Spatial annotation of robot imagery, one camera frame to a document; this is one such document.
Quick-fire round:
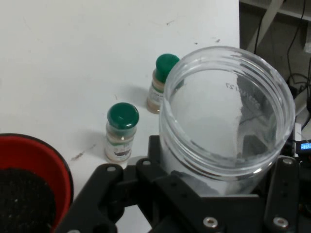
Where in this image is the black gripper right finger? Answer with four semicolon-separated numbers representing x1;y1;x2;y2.
263;156;301;233

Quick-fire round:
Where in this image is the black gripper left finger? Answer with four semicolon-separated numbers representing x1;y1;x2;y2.
55;134;228;233

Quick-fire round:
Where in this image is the clear glass tumbler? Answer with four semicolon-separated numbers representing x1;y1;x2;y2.
158;46;296;196

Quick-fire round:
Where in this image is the device with blue display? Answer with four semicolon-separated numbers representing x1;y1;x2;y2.
292;139;311;157

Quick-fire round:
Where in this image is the spice bottle round green cap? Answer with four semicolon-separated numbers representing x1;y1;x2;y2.
104;102;140;163

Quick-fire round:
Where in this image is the spice bottle green flip cap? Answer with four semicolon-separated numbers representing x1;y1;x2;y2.
146;53;181;115

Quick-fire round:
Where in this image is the red bowl with dark granules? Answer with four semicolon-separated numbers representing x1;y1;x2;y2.
0;133;74;233

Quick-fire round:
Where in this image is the white diagonal metal bar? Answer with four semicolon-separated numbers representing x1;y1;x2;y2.
247;0;285;50

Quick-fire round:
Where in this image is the thin black background cable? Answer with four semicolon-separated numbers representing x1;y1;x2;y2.
253;15;266;54
287;0;307;81

